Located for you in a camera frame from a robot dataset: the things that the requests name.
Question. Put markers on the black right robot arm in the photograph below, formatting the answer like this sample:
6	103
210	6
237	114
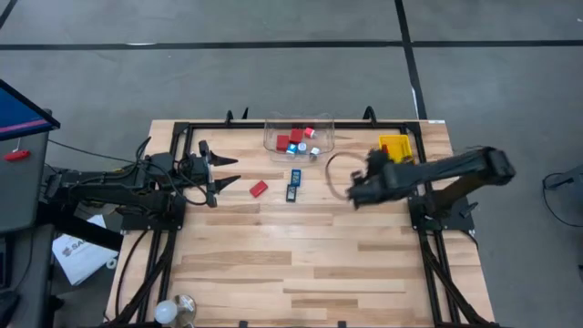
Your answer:
455	168

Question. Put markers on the black stand beam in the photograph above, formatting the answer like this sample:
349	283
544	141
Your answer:
82	230

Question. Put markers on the yellow plastic basket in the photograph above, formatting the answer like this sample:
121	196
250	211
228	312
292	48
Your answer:
398	146

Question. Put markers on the white light bulb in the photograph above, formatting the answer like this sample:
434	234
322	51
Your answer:
165	312

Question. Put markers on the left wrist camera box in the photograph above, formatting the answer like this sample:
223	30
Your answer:
203	148

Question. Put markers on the black table edge clamp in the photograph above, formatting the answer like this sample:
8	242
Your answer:
229	117
370	114
246	113

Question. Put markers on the clear round glass holder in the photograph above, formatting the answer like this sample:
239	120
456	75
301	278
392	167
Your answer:
187	303

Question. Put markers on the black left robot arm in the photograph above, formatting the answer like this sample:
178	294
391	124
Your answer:
114	189

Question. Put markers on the white paper sheet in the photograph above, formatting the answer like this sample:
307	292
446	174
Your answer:
86	264

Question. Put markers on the blue screen monitor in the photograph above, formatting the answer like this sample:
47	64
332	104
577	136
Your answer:
18	111

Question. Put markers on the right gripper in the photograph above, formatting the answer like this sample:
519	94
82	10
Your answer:
378	182

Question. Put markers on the red wall charger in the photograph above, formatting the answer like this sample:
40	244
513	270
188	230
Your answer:
296	136
385	148
258	188
282	143

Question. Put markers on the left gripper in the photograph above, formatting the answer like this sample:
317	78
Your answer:
196	168

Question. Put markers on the white wall charger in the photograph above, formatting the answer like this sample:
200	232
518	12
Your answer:
302	147

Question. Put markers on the grey equipment cart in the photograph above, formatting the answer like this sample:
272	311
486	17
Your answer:
25	191

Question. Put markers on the black metal rig frame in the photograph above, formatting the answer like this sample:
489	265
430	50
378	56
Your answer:
218	124

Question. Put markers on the small black rectangular device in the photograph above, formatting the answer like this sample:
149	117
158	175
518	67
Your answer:
291	193

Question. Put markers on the clear plastic bin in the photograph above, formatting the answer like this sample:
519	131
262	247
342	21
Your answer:
325	141

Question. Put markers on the white and black charger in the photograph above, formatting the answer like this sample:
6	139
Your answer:
314	151

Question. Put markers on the small red tag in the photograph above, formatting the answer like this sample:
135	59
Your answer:
17	156

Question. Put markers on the pink and white charger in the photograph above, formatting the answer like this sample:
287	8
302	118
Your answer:
309	132

